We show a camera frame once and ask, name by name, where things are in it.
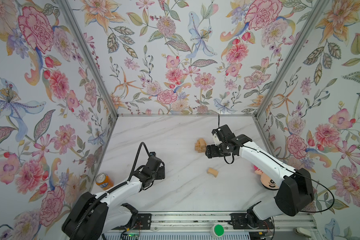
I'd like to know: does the green round button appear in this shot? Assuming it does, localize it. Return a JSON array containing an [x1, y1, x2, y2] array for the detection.
[[211, 224, 225, 238]]

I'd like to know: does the white device on rail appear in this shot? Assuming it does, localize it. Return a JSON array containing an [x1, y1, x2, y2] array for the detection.
[[294, 228, 312, 238]]

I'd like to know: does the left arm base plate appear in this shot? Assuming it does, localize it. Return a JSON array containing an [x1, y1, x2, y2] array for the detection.
[[129, 214, 152, 230]]

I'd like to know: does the right corner aluminium post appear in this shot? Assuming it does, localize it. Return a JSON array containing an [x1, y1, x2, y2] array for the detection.
[[254, 0, 323, 119]]

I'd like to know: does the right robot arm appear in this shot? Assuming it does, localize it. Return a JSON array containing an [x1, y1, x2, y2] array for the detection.
[[205, 125, 314, 229]]

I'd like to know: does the arched wood block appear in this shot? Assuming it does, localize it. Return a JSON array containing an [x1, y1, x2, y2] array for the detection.
[[198, 138, 206, 144], [207, 168, 219, 178]]

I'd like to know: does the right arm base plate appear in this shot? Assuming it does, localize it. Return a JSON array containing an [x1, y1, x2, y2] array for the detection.
[[229, 213, 274, 230]]

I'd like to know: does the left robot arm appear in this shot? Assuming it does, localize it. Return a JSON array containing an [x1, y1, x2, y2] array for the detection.
[[62, 152, 165, 240]]

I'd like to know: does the orange soda can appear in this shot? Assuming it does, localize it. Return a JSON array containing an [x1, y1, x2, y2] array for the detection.
[[95, 173, 114, 190]]

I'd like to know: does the pink plush toy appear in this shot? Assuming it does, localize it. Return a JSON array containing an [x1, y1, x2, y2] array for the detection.
[[254, 166, 279, 191]]

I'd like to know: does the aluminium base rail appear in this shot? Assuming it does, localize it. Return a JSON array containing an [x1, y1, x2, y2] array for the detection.
[[100, 212, 322, 240]]

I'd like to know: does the corner aluminium post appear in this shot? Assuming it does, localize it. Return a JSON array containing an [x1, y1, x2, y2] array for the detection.
[[254, 0, 323, 119], [55, 0, 119, 118]]

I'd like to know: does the left corner aluminium post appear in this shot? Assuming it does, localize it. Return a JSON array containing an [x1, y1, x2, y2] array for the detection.
[[55, 0, 119, 118]]

